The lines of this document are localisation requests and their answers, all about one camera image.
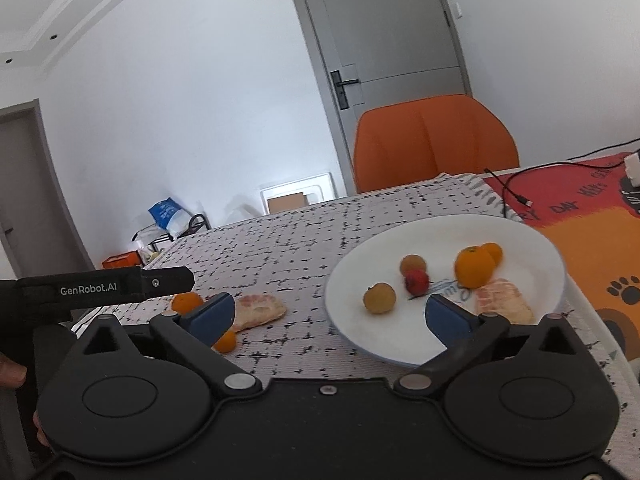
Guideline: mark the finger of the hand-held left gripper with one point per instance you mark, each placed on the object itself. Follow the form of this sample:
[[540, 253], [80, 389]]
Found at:
[[172, 279]]

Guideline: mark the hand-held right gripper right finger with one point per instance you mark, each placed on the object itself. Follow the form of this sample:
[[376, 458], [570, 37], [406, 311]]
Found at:
[[447, 320]]

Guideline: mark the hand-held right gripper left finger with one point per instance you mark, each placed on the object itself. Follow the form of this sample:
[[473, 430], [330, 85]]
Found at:
[[210, 317]]

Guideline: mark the large orange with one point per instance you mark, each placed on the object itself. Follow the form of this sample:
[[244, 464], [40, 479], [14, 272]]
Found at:
[[474, 266], [187, 301]]

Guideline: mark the small orange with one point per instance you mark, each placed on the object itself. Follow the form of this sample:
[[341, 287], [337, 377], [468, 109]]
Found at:
[[226, 342], [494, 252]]

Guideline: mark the peeled pomelo piece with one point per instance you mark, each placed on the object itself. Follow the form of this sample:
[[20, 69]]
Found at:
[[257, 310], [502, 300]]

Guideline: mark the red plum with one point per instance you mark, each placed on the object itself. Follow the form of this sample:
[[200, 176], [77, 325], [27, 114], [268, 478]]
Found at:
[[416, 281]]

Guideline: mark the brown kiwi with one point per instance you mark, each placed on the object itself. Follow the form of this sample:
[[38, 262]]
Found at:
[[413, 264], [379, 298]]

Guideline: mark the white ceramic plate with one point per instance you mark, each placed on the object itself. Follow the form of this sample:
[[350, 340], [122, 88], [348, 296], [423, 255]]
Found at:
[[440, 240]]

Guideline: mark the person's left hand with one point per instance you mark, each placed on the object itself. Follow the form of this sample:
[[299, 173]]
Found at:
[[11, 371]]

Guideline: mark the orange box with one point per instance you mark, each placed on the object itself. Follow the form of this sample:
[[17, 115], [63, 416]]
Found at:
[[122, 260]]

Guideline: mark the black metal shoe rack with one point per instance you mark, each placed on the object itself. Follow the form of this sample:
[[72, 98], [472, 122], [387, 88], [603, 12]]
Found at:
[[197, 225]]

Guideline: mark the blue white bag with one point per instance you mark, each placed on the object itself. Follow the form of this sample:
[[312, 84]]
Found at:
[[162, 212]]

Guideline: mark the dark grey door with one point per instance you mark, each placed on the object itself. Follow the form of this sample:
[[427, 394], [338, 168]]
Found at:
[[35, 200]]

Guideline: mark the white black patterned tablecloth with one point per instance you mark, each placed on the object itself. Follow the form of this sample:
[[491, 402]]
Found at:
[[300, 240]]

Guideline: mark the brown cardboard sheet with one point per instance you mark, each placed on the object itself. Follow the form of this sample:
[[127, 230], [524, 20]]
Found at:
[[286, 202]]

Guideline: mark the red orange printed mat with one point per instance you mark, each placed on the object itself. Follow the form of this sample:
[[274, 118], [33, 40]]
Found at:
[[575, 240]]

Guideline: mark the orange chair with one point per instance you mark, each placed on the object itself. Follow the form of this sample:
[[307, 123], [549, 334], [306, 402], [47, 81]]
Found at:
[[430, 145]]

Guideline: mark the white power adapter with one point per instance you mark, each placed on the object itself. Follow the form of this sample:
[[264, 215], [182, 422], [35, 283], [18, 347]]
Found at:
[[632, 167]]

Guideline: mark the grey panel door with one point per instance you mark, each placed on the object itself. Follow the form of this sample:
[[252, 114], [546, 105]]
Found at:
[[390, 20]]

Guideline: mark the white foam frame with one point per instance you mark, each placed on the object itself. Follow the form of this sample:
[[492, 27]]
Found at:
[[320, 185]]

